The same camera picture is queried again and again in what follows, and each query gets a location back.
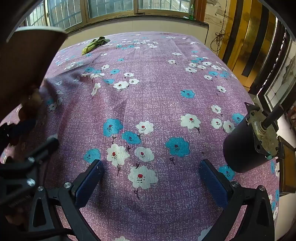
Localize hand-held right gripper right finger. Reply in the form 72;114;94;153
199;159;275;241

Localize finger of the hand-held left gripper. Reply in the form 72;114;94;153
0;119;36;147
27;135;60;167

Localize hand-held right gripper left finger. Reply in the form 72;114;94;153
27;159;104;241

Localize brown cardboard box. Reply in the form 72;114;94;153
0;25;68;121

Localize black motor with metal shaft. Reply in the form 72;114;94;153
223;101;285;174

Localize wooden chair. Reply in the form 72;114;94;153
276;136;296;195

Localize purple floral tablecloth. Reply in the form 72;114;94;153
0;32;281;241

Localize green leafy vegetable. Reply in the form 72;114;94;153
81;37;111;56

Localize window with metal bars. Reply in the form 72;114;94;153
23;0;197;31

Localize yellow and black cabinet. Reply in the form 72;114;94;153
217;0;280;78

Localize hanging black cable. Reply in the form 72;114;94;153
205;0;232;56

